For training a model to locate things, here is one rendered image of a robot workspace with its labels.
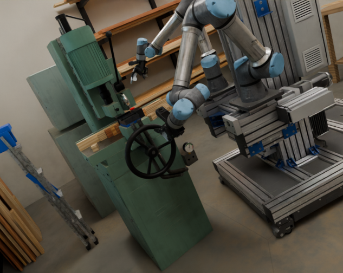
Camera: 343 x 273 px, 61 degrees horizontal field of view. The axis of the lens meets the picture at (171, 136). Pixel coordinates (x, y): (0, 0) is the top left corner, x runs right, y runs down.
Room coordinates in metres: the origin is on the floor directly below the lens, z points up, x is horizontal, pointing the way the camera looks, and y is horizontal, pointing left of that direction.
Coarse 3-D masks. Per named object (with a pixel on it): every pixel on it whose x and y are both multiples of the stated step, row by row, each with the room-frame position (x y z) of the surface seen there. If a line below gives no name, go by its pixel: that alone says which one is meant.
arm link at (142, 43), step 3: (138, 39) 2.26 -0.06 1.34; (141, 39) 2.25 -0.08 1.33; (144, 39) 2.26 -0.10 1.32; (138, 42) 2.25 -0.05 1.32; (141, 42) 2.23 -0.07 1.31; (144, 42) 2.23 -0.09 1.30; (147, 42) 2.26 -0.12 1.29; (138, 45) 2.25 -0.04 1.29; (141, 45) 2.24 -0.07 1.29; (144, 45) 2.24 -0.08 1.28; (138, 48) 2.26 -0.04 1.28; (141, 48) 2.24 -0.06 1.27; (144, 48) 2.24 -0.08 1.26; (138, 51) 2.26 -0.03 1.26; (141, 51) 2.25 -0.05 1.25; (144, 51) 2.25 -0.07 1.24; (138, 54) 2.27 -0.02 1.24; (141, 54) 2.26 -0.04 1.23; (144, 54) 2.27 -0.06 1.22
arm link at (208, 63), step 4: (208, 56) 2.04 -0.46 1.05; (212, 56) 1.99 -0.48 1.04; (216, 56) 1.99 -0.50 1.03; (204, 60) 2.00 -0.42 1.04; (208, 60) 1.97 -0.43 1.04; (212, 60) 1.96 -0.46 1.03; (216, 60) 1.97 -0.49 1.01; (204, 64) 1.98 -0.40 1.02; (208, 64) 1.96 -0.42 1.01; (212, 64) 1.95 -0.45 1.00; (216, 64) 1.96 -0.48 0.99; (204, 68) 1.99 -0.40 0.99; (208, 68) 1.96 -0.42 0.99; (212, 68) 1.95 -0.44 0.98; (216, 68) 1.96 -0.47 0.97; (220, 68) 1.98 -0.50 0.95; (204, 72) 2.00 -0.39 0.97; (208, 72) 1.97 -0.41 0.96; (212, 72) 1.96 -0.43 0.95; (216, 72) 1.95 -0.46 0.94; (220, 72) 1.97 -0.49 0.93; (208, 76) 1.98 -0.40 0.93; (212, 76) 1.96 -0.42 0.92
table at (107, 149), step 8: (152, 120) 1.62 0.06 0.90; (160, 120) 1.63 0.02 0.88; (112, 136) 1.64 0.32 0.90; (120, 136) 1.57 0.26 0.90; (152, 136) 1.50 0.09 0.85; (104, 144) 1.56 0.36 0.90; (112, 144) 1.51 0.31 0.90; (120, 144) 1.52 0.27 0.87; (136, 144) 1.46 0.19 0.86; (88, 152) 1.53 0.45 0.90; (96, 152) 1.47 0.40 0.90; (104, 152) 1.49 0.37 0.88; (112, 152) 1.50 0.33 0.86; (88, 160) 1.48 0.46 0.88; (96, 160) 1.47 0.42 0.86
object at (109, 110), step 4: (112, 104) 1.67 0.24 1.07; (116, 104) 1.67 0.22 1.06; (104, 108) 1.73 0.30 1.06; (108, 108) 1.65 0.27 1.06; (112, 108) 1.66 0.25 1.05; (120, 108) 1.68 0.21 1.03; (104, 112) 1.77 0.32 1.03; (108, 112) 1.68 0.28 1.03; (112, 112) 1.66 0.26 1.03; (116, 112) 1.66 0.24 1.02; (120, 112) 1.67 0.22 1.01; (112, 116) 1.65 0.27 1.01; (116, 116) 1.70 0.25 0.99
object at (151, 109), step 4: (164, 100) 1.83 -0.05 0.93; (156, 104) 1.80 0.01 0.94; (160, 104) 1.81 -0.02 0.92; (148, 108) 1.78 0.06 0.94; (152, 108) 1.79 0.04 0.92; (148, 112) 1.78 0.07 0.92; (152, 112) 1.79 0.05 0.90; (104, 132) 1.66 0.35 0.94; (100, 136) 1.65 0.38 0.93; (104, 136) 1.66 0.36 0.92; (100, 140) 1.64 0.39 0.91
